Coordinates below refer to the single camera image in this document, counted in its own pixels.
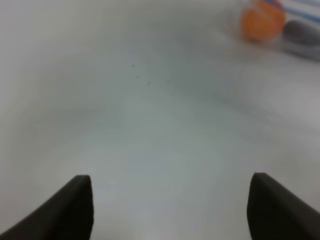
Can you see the clear zip bag blue seal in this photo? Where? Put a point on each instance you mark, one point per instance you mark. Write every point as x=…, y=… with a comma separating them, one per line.
x=307, y=11

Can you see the purple eggplant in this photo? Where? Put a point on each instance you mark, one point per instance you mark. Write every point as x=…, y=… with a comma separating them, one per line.
x=301, y=39

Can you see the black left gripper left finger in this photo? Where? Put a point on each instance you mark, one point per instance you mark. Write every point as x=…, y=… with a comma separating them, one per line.
x=67, y=215

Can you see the orange fruit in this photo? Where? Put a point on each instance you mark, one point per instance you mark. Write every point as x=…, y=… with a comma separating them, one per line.
x=262, y=21

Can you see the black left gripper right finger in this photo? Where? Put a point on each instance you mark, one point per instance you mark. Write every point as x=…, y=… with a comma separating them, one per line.
x=275, y=213

